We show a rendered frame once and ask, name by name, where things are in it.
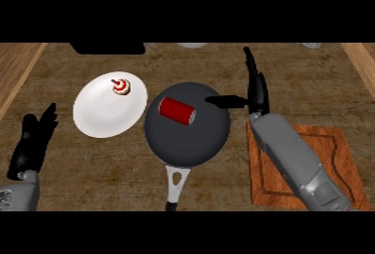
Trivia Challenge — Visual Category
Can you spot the dark grey frying pan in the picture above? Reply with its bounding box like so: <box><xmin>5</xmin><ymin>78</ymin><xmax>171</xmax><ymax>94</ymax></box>
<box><xmin>141</xmin><ymin>81</ymin><xmax>231</xmax><ymax>212</ymax></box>

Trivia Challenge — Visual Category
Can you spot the brown wooden cutting board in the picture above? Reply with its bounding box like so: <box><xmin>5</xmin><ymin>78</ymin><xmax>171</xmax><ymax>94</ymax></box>
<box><xmin>244</xmin><ymin>121</ymin><xmax>371</xmax><ymax>212</ymax></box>

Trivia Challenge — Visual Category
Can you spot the red and white cupcake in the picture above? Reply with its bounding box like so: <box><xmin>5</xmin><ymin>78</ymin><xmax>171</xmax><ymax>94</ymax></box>
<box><xmin>109</xmin><ymin>77</ymin><xmax>132</xmax><ymax>96</ymax></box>

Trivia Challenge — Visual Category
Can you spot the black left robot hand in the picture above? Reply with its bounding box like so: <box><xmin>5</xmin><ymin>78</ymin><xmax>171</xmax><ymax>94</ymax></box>
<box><xmin>5</xmin><ymin>102</ymin><xmax>60</xmax><ymax>182</ymax></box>

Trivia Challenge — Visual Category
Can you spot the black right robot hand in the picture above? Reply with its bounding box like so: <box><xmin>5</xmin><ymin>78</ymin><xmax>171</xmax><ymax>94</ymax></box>
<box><xmin>203</xmin><ymin>46</ymin><xmax>270</xmax><ymax>116</ymax></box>

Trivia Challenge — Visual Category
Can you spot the black appliance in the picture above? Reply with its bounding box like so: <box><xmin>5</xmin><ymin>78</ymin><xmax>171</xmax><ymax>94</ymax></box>
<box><xmin>69</xmin><ymin>43</ymin><xmax>146</xmax><ymax>56</ymax></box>

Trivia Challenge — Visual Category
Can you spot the red can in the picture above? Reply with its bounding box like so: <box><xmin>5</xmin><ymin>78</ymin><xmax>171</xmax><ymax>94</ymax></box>
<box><xmin>156</xmin><ymin>96</ymin><xmax>197</xmax><ymax>126</ymax></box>

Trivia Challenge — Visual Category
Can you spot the white plate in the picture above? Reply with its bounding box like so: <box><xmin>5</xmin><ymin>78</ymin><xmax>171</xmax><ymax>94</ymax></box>
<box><xmin>72</xmin><ymin>70</ymin><xmax>148</xmax><ymax>139</ymax></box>

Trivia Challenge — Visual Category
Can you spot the pale grey round object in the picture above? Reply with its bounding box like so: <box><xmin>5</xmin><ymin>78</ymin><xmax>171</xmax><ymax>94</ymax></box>
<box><xmin>175</xmin><ymin>43</ymin><xmax>209</xmax><ymax>50</ymax></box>

